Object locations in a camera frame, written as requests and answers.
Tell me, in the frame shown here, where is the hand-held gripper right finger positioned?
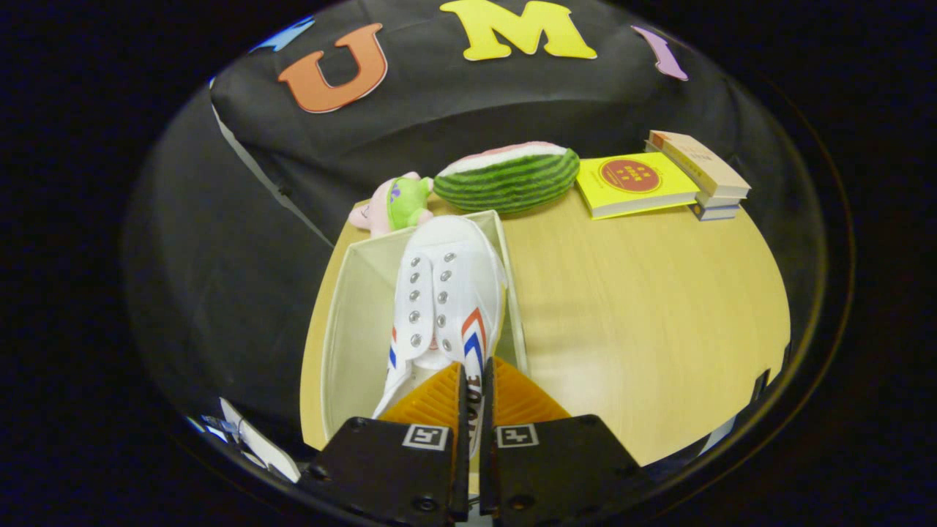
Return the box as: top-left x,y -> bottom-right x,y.
479,356 -> 649,524

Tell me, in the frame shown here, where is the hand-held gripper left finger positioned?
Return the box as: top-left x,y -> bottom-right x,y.
306,361 -> 469,524

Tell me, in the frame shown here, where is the beige fabric storage box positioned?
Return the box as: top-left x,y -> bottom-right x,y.
321,209 -> 529,447

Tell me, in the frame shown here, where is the white canvas shoe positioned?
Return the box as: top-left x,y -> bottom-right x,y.
372,214 -> 509,458

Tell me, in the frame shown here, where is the white flat board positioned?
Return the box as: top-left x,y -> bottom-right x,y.
218,397 -> 301,484

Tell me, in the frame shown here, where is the pink star plush toy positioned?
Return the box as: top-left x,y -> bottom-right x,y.
348,171 -> 436,237

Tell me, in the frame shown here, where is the watermelon slice plush toy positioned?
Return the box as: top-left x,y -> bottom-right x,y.
433,141 -> 581,215

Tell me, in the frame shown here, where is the yellow book with red circle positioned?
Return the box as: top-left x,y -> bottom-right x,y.
575,152 -> 701,220

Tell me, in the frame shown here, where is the blue-grey book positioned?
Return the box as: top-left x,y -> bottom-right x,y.
688,203 -> 742,222

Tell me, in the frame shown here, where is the beige paperback book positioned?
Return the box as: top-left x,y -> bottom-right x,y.
648,130 -> 752,200

